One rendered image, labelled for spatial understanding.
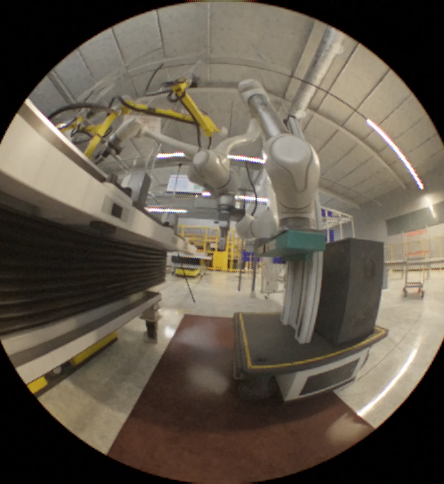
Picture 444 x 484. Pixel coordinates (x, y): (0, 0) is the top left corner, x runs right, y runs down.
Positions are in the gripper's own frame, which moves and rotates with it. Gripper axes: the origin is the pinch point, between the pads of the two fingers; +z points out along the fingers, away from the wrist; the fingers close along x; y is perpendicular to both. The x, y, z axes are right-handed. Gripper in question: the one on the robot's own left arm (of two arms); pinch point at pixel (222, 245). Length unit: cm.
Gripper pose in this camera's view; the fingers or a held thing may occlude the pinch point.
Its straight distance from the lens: 63.5
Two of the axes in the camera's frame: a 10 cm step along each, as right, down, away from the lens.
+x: -0.6, -1.3, -9.9
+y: -10.0, -0.7, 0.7
